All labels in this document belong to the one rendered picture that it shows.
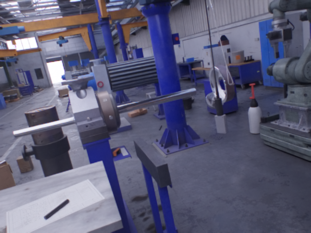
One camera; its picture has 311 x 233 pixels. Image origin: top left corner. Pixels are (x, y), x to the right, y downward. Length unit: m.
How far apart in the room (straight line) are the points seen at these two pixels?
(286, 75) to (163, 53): 1.68
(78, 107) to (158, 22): 2.23
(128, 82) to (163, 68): 2.03
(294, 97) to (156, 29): 2.05
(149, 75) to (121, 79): 0.62
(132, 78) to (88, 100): 3.79
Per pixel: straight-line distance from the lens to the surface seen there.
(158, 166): 1.57
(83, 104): 2.12
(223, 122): 1.80
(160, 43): 3.97
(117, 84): 5.86
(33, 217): 1.47
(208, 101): 2.90
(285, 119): 3.73
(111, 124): 2.19
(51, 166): 3.74
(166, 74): 3.98
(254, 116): 4.31
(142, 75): 5.91
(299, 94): 3.54
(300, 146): 3.43
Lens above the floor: 1.51
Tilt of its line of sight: 14 degrees down
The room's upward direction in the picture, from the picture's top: 11 degrees counter-clockwise
